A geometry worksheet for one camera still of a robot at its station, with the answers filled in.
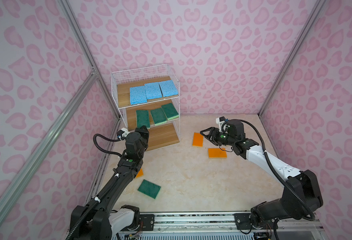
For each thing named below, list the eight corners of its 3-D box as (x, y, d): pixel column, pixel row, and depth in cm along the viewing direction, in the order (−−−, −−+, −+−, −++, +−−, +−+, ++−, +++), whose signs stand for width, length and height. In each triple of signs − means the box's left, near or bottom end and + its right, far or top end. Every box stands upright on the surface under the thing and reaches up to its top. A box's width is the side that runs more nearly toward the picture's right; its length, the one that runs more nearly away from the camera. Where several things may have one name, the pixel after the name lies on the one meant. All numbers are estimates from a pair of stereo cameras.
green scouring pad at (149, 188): (138, 190, 86) (137, 189, 84) (144, 180, 89) (143, 178, 88) (155, 199, 83) (154, 198, 81) (161, 188, 86) (160, 186, 85)
